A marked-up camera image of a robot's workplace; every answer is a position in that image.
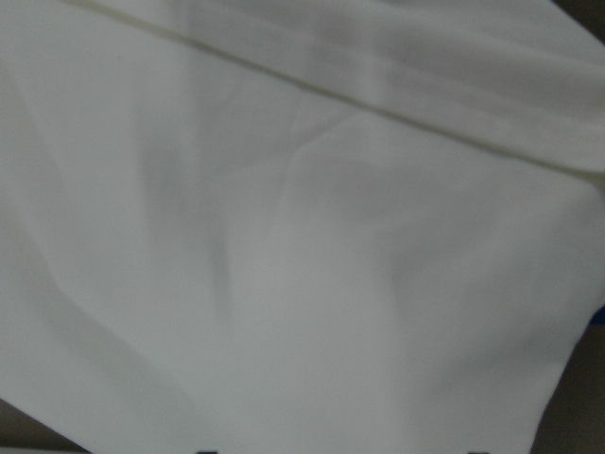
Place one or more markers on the cream cat print shirt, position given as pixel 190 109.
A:
pixel 297 226

